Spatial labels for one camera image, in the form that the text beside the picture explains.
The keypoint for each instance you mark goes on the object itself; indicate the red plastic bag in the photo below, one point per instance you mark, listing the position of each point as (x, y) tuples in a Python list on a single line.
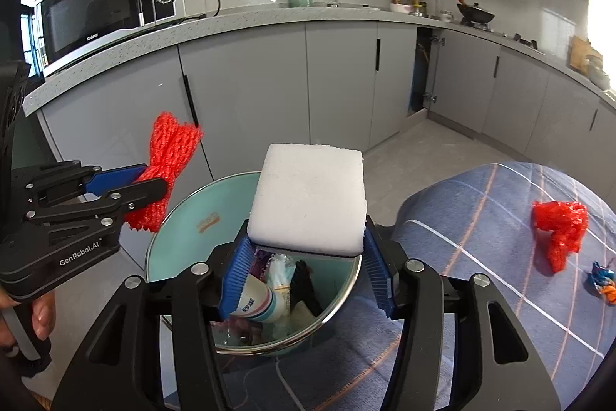
[(560, 218)]

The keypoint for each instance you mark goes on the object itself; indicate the gas stove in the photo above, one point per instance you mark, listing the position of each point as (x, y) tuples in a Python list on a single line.
[(522, 40)]

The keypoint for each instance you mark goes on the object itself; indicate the black wok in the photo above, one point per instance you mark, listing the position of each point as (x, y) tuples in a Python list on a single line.
[(474, 12)]

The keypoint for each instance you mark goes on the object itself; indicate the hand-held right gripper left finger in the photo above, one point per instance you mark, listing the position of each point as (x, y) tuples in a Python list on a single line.
[(236, 286)]

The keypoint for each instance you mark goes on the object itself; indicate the grey kitchen counter cabinets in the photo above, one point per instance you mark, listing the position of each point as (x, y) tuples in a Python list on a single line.
[(269, 79)]

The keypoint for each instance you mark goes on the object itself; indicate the white bowl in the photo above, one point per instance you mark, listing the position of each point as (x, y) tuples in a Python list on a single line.
[(399, 8)]

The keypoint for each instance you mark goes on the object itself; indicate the colourful candy wrapper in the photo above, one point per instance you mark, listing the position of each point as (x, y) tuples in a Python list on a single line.
[(601, 278)]

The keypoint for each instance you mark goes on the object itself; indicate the wooden cutting board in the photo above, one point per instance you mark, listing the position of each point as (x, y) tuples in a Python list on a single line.
[(580, 52)]

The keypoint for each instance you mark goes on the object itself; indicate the person's left hand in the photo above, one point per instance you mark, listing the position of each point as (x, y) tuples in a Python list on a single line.
[(45, 317)]

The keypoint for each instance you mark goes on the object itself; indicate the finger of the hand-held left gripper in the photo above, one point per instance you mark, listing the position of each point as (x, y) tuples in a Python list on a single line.
[(115, 180), (134, 195)]

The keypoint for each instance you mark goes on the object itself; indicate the teal trash can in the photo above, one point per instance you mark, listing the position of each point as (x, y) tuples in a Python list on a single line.
[(192, 209)]

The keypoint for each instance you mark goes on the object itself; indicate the bright window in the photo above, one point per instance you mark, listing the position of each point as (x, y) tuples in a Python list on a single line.
[(604, 6)]

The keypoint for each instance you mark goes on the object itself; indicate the blue plaid tablecloth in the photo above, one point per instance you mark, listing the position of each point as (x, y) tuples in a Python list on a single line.
[(481, 247)]

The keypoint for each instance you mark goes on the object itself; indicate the white printed cup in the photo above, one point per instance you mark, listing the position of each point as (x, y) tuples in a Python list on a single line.
[(262, 301)]

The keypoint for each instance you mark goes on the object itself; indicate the white foam block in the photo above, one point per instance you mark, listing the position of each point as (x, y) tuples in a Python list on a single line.
[(308, 199)]

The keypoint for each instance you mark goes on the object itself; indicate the red foam net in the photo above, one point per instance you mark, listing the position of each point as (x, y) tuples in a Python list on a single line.
[(173, 141)]

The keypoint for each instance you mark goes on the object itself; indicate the black plastic scrap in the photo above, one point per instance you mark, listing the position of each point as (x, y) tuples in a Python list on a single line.
[(305, 286)]

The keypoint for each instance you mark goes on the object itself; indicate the silver microwave oven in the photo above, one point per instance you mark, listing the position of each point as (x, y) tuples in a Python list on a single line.
[(86, 21)]

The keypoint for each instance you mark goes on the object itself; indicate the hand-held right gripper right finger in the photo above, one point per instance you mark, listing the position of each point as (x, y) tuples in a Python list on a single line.
[(378, 276)]

